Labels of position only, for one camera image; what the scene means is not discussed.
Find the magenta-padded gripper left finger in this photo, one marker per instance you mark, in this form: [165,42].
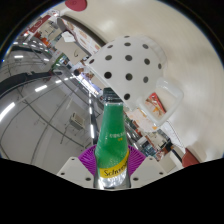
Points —
[73,170]

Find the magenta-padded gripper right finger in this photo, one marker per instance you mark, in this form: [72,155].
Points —
[150,170]

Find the green drink bottle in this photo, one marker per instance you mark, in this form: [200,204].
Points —
[111,143]

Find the ceiling air conditioner unit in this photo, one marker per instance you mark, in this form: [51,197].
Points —
[77,120]

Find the ceiling lights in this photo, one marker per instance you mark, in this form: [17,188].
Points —
[40,88]

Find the person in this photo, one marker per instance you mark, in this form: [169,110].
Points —
[80,72]

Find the white polka-dot mug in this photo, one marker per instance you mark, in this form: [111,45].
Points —
[130,66]

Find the beige chair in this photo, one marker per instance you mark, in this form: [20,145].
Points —
[71,50]

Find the round red coaster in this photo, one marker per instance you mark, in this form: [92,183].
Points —
[76,4]

